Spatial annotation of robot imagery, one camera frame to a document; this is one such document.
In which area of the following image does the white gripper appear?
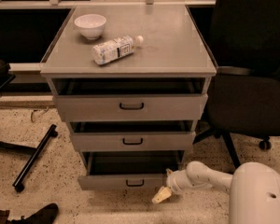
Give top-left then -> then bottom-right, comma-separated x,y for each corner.
152,168 -> 192,204

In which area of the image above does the grey bottom drawer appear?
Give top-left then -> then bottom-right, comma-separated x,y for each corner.
78,150 -> 184,189

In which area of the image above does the grey drawer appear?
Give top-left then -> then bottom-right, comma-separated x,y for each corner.
78,150 -> 184,189
53,94 -> 207,121
71,132 -> 195,151

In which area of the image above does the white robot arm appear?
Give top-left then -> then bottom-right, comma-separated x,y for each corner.
152,161 -> 280,224

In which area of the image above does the grey top drawer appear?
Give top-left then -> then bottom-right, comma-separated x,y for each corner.
53,94 -> 207,121

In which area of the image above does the grey middle drawer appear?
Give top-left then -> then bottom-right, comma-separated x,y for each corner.
71,132 -> 195,151

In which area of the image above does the grey drawer cabinet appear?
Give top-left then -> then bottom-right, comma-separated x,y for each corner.
39,4 -> 217,173

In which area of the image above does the black office chair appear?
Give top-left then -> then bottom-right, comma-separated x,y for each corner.
195,0 -> 280,167

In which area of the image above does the white labelled plastic bottle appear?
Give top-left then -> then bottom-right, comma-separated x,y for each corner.
92,35 -> 144,65

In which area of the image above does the white ceramic bowl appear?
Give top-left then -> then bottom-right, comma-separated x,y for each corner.
74,14 -> 106,40

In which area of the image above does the thin floor cable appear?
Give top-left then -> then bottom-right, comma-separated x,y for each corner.
30,106 -> 50,123

